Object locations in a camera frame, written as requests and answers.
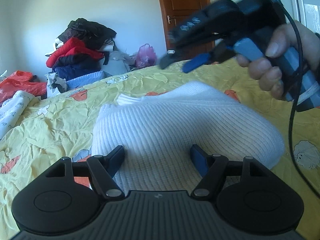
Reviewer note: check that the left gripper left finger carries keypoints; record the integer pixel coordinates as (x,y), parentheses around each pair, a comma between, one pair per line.
(102,169)

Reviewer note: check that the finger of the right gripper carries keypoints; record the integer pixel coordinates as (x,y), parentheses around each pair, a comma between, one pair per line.
(169,58)
(196,62)

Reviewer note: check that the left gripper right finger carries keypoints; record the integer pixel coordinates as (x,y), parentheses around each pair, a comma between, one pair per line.
(212,169)

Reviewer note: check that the white knitted sweater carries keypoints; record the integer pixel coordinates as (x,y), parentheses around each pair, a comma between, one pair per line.
(158,131)

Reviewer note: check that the grey bundle of clothes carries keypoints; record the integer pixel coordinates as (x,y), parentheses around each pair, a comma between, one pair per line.
(118,63)

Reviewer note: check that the pile of dark clothes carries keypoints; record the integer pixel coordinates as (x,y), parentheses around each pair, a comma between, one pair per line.
(96,36)

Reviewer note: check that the right hand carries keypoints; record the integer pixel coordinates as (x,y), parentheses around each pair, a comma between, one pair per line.
(283,37)

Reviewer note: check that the pink plastic bag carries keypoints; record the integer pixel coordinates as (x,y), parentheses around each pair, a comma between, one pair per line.
(145,57)

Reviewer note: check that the yellow cartoon bed sheet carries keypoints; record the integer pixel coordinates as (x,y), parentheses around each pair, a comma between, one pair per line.
(62,126)

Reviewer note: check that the brown wooden door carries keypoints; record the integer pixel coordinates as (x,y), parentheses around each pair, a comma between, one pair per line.
(187,10)

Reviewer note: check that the light blue knitted garment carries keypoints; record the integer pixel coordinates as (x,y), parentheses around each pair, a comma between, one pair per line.
(86,79)

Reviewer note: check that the red jacket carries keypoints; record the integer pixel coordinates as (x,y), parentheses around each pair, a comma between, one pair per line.
(71,47)

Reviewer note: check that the black and white garment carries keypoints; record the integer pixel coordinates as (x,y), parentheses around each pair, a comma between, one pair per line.
(55,85)

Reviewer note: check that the white printed blanket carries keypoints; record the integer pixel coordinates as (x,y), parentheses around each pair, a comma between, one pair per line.
(12,109)

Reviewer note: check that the red plastic bag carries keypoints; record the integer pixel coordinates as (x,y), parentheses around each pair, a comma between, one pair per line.
(21,80)

